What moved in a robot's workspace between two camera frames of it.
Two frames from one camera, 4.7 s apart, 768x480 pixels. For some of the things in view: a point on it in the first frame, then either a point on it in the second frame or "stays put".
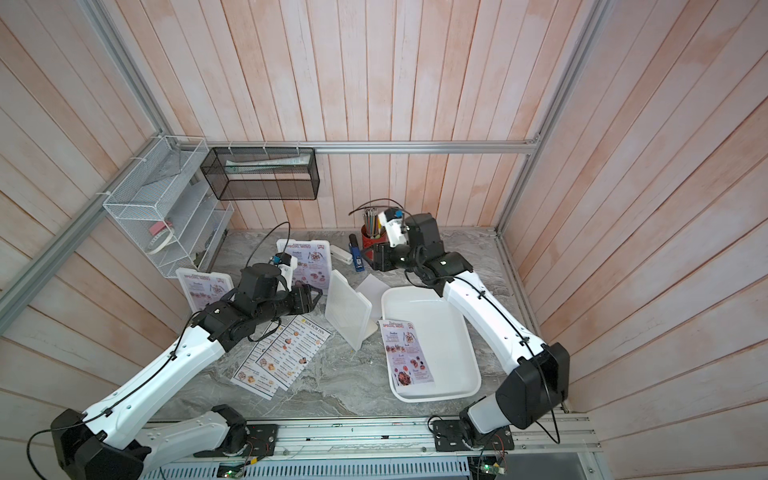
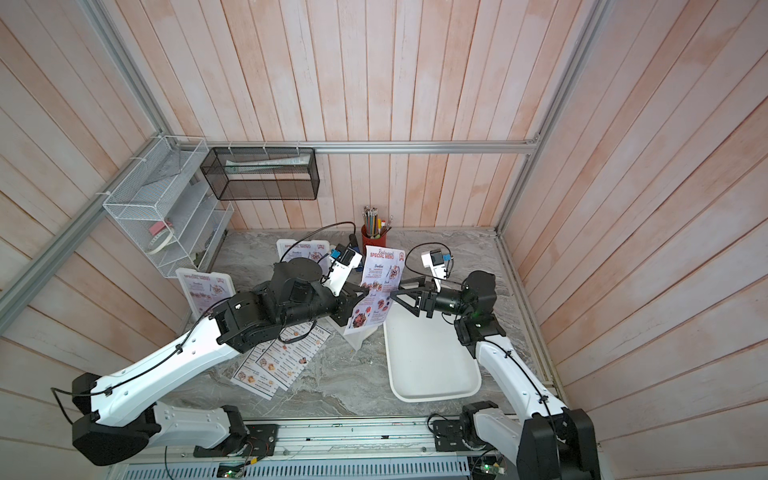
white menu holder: (201, 288) stays put
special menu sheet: (405, 355) to (381, 276)
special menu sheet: (313, 262) stays put
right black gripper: (383, 256) to (429, 298)
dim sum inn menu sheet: (252, 376) stays put
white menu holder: (314, 261) stays put
